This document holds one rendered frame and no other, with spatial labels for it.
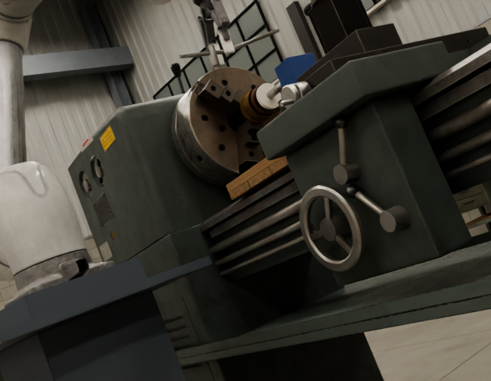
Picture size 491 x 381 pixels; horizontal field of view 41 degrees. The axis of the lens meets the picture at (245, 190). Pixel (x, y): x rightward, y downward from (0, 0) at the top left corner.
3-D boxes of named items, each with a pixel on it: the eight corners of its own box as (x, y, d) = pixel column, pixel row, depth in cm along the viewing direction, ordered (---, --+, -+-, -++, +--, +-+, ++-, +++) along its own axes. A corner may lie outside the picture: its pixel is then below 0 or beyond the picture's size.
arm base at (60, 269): (42, 289, 120) (32, 260, 120) (3, 312, 136) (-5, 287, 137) (126, 261, 132) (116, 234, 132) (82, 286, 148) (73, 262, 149)
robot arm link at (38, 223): (26, 265, 125) (-13, 159, 127) (-2, 286, 138) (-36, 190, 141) (101, 242, 135) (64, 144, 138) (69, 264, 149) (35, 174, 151)
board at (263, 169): (231, 200, 161) (225, 185, 161) (340, 165, 180) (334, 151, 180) (296, 159, 136) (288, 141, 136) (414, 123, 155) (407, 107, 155)
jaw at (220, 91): (224, 123, 181) (188, 98, 178) (231, 109, 183) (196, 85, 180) (242, 107, 172) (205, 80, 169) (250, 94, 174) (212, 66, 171)
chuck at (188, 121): (194, 193, 177) (162, 85, 182) (289, 174, 193) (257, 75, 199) (208, 182, 170) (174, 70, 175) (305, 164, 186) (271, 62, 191)
